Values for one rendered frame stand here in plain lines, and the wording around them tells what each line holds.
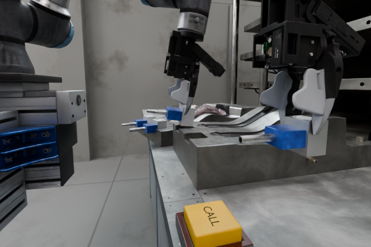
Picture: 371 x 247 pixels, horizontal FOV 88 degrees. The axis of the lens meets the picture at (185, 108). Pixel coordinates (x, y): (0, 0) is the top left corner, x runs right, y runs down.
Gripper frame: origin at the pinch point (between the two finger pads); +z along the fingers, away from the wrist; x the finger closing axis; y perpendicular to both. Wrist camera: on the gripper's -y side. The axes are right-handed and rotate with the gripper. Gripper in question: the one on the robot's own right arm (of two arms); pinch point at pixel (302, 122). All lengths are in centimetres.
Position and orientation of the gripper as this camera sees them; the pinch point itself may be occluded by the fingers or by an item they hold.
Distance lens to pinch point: 35.9
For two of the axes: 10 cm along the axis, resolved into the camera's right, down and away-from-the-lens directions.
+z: 0.0, 9.9, 1.1
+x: 2.5, 1.1, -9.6
